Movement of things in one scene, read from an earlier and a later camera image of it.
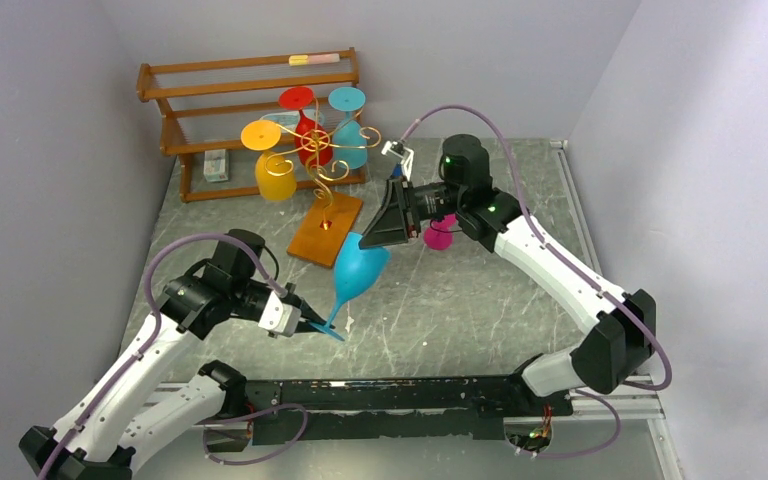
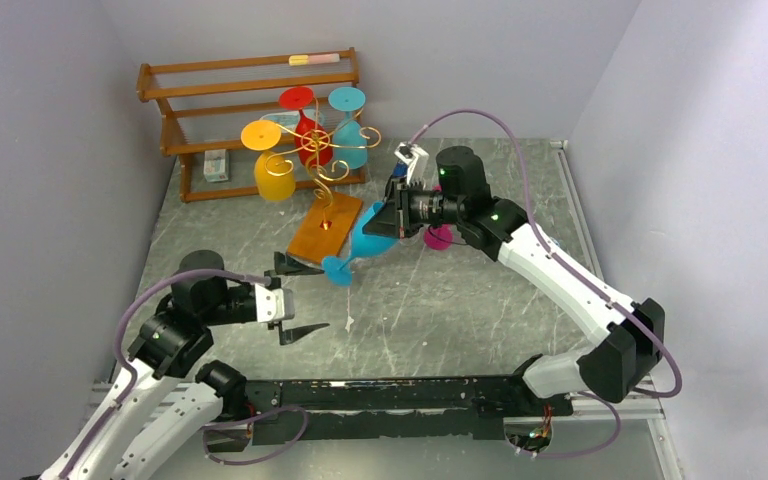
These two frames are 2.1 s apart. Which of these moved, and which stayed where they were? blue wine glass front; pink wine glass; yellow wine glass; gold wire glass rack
Moved: blue wine glass front
Stayed: gold wire glass rack; yellow wine glass; pink wine glass
